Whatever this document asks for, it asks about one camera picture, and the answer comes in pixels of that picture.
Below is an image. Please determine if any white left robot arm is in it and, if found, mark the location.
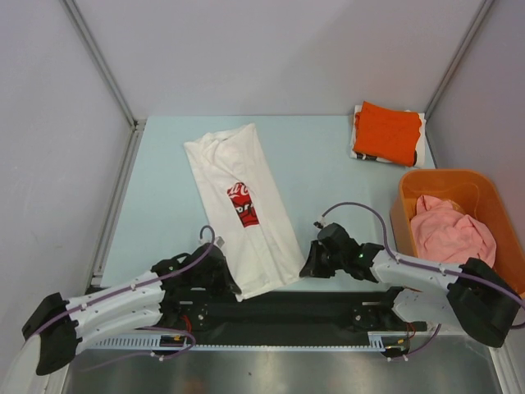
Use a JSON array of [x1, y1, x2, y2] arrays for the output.
[[22, 243, 241, 376]]

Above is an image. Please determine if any aluminium frame rail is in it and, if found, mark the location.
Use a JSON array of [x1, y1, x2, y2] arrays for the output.
[[74, 118, 148, 296]]

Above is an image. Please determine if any pink t-shirt in bin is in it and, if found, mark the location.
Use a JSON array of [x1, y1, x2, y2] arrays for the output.
[[410, 195, 496, 268]]

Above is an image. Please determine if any folded white t-shirt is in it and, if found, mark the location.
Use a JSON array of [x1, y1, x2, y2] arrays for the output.
[[348, 102, 427, 168]]

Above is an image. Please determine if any left corner frame post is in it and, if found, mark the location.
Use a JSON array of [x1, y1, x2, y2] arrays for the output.
[[60, 0, 137, 129]]

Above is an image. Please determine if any white t-shirt red graphic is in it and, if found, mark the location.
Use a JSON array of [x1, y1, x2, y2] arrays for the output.
[[184, 123, 305, 301]]

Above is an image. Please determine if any right corner frame post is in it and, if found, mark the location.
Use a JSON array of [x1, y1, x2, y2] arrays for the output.
[[425, 0, 497, 120]]

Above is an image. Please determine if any orange plastic bin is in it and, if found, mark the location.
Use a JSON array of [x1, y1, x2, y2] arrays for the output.
[[390, 169, 524, 296]]

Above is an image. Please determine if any white slotted cable duct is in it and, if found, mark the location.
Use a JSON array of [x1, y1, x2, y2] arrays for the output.
[[87, 332, 408, 352]]

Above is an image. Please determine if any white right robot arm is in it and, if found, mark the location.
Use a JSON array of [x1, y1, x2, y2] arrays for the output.
[[299, 223, 522, 348]]

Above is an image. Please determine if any corner frame post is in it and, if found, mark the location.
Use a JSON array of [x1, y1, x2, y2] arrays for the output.
[[425, 0, 497, 120], [60, 0, 137, 129]]

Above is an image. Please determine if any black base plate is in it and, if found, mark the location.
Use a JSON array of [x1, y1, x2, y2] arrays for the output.
[[159, 290, 427, 347]]

